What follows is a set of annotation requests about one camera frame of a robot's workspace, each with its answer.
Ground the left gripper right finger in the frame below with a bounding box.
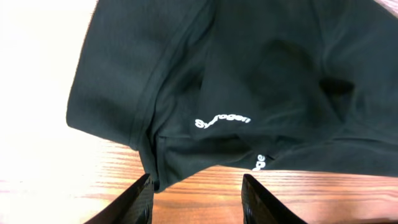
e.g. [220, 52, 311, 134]
[241, 174, 307, 224]

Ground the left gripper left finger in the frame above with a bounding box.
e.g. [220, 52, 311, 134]
[85, 174, 154, 224]

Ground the black polo shirt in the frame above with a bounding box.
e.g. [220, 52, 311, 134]
[66, 0, 397, 191]

